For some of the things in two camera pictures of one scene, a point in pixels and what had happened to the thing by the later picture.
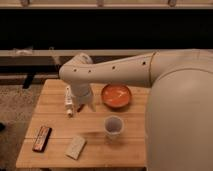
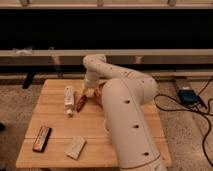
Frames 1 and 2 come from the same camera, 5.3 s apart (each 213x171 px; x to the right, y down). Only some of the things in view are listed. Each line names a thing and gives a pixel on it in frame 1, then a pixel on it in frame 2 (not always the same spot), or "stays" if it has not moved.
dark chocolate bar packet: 42,138 stays
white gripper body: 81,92 -> 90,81
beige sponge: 75,147 stays
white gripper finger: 93,106 -> 85,92
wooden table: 61,135 stays
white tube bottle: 69,101 stays
